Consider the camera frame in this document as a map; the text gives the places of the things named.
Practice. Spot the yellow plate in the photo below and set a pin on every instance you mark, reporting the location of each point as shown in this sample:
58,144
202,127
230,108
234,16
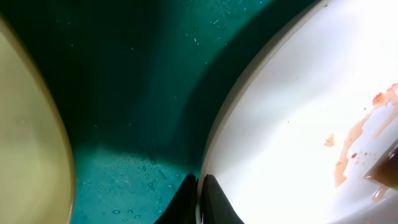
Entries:
37,169

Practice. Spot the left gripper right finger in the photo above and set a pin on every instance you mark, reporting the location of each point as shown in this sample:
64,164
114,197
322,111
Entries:
215,208

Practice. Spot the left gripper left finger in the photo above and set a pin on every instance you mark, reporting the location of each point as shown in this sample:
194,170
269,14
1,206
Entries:
181,209

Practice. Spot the green yellow sponge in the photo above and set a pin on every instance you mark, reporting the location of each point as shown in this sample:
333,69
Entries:
384,171

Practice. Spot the white plate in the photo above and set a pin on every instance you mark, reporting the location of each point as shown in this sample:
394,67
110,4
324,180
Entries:
308,119

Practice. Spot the teal plastic tray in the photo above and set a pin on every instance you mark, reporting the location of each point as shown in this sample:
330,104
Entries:
138,84

